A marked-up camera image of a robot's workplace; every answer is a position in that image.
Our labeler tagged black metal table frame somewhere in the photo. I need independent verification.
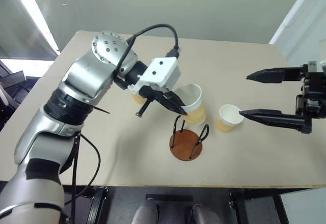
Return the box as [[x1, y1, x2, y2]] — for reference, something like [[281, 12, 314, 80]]
[[62, 185, 315, 224]]

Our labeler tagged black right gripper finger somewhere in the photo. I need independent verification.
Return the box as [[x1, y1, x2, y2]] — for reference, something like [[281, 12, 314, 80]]
[[246, 66, 307, 85], [238, 108, 313, 131]]

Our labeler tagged dark clutter beside table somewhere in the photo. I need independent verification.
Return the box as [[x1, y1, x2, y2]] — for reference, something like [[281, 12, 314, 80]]
[[0, 58, 39, 119]]

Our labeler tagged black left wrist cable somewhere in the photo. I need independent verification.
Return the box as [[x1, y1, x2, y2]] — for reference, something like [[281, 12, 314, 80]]
[[116, 24, 182, 78]]

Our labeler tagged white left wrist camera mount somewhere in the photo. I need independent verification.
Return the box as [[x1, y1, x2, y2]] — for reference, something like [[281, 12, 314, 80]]
[[128, 57, 182, 95]]

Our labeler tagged dark grey rounded shape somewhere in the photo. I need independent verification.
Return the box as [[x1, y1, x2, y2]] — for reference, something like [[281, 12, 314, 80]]
[[189, 203, 220, 224], [131, 198, 160, 224]]

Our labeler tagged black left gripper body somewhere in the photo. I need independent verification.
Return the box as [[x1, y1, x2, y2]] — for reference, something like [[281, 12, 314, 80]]
[[139, 84, 177, 101]]

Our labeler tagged wire cup holder wooden base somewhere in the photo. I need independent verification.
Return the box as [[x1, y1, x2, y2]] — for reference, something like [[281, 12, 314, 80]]
[[169, 115, 210, 162]]

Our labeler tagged white window frame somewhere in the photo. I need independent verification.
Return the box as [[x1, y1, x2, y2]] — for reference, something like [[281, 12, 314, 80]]
[[268, 0, 326, 64]]

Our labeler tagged thin black hanging cable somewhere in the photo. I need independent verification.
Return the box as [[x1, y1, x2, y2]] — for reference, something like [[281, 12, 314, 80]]
[[71, 131, 102, 216]]

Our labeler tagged yellow ribbed paper cup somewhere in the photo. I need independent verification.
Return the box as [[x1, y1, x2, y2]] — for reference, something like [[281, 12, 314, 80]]
[[175, 83, 207, 126], [214, 104, 245, 134], [130, 91, 146, 105]]

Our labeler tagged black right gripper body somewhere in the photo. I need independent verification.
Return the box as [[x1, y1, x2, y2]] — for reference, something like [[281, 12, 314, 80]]
[[295, 61, 326, 134]]

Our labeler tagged thin black flat strap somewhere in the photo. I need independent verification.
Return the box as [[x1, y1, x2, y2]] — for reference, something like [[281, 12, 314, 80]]
[[135, 98, 150, 119]]

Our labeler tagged thin black cable tie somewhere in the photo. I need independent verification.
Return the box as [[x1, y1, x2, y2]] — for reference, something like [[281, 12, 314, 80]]
[[93, 104, 111, 115]]

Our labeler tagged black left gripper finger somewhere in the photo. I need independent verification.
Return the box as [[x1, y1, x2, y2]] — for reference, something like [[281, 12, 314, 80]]
[[165, 91, 186, 107], [152, 93, 188, 116]]

